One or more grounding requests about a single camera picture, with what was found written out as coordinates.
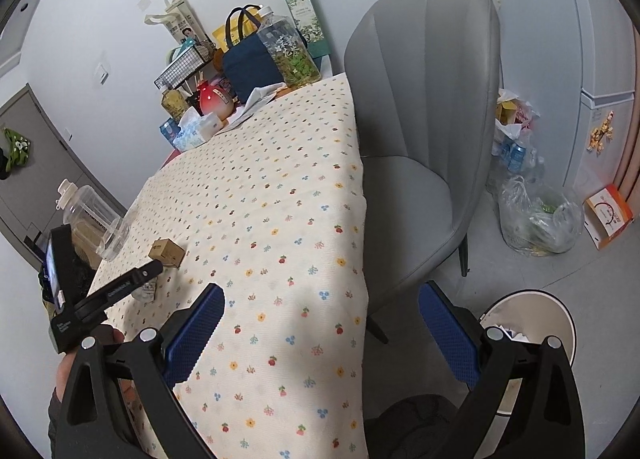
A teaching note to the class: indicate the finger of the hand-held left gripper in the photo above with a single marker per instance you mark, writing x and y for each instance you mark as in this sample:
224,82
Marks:
149,273

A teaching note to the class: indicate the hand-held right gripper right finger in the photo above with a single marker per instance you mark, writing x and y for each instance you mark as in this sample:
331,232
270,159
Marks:
447,334

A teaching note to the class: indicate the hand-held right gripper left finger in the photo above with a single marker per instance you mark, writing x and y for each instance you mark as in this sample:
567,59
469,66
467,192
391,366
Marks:
192,334

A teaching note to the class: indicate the white labelled wrapper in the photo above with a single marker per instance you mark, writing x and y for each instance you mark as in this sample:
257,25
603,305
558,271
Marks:
147,292

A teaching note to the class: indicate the white trash bin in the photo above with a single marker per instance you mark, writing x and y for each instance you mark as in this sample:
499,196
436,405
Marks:
535,311

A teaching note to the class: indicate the person's left forearm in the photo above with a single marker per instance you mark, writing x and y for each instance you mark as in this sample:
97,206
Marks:
54,431

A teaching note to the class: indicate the person's left hand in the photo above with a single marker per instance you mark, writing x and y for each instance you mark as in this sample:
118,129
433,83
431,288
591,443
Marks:
62,376

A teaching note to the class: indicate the small brown cardboard box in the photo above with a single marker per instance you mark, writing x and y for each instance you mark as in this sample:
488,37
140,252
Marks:
167,253

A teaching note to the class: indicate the tan chair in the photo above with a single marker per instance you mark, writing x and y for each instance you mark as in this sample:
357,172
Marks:
82,245

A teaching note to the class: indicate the large clear water jug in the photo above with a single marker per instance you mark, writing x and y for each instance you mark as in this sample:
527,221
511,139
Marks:
100,219

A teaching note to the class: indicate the person's dark clothing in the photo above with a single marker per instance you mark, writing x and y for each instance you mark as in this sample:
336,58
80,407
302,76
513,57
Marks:
410,429

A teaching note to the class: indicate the grey door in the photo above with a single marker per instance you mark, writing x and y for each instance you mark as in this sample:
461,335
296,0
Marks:
40,164

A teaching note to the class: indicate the black hanging cloth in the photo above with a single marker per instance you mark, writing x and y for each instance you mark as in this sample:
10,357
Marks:
4,166

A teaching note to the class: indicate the green hanging cloth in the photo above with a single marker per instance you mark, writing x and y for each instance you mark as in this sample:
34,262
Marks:
17,149

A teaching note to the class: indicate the blue drink can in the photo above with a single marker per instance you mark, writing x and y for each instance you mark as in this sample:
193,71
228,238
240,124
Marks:
167,131

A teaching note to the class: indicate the blue white tissue box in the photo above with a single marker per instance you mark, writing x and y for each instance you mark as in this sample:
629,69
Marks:
192,134

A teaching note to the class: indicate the clear plastic bag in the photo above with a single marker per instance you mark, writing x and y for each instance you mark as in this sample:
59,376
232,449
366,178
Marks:
540,219

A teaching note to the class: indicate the bottle with yellow flowers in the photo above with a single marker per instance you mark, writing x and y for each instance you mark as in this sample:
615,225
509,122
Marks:
172,101

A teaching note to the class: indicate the red white vase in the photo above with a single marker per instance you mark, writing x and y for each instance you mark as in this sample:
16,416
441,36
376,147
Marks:
212,99

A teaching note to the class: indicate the white paper sheet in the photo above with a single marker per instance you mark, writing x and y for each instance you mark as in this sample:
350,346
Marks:
250,104

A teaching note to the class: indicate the bag of plastic bottles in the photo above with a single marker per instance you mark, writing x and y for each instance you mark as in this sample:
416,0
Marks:
515,149

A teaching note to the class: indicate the orange white box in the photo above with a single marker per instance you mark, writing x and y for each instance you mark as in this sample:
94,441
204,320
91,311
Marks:
607,214

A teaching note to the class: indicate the grey upholstered chair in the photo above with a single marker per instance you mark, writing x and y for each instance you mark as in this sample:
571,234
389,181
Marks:
415,114

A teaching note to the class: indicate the navy tote bag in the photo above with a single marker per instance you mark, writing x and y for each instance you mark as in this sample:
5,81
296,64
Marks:
247,71

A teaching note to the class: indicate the yellow snack bag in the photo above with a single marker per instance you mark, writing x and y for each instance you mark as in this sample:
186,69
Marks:
220,36

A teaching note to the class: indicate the white printed tote bag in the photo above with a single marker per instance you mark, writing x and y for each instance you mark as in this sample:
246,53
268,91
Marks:
185,21

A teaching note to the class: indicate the yellow fridge magnet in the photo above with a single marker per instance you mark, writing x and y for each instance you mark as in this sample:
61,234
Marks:
602,131

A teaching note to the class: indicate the clear floral plastic bottle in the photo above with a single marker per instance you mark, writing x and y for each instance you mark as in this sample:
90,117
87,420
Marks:
287,54

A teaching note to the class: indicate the tall green box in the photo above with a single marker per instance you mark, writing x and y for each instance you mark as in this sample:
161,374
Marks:
302,14

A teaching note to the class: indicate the white fridge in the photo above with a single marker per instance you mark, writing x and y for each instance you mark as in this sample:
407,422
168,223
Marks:
600,39

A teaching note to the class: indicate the white light switch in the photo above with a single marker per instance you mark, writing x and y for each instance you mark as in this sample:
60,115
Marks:
102,73

